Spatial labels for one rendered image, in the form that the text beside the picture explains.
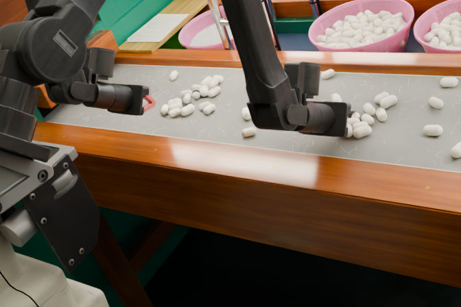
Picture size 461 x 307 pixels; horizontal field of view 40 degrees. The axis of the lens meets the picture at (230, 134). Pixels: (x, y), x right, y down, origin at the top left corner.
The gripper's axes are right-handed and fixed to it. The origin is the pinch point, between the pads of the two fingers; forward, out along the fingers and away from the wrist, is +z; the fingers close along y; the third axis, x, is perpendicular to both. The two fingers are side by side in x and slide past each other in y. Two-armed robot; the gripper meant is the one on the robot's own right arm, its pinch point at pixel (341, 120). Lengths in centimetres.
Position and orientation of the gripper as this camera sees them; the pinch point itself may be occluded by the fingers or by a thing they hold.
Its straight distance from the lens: 133.4
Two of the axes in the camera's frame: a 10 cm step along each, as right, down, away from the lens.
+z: 5.7, 0.3, 8.2
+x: -0.8, 10.0, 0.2
